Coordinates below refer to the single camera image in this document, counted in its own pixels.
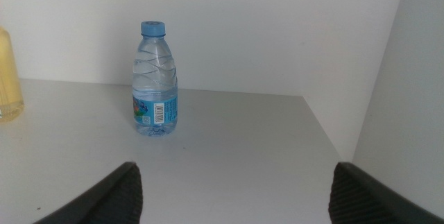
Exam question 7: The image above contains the clear water bottle blue cap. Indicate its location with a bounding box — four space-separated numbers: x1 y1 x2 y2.
131 20 179 137

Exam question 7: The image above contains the yellow tea bottle green label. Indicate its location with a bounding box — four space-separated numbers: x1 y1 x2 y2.
0 26 25 123

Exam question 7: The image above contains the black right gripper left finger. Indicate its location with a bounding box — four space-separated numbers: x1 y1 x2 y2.
33 161 144 224

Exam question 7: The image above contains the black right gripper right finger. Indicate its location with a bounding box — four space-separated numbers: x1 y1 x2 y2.
328 162 444 224

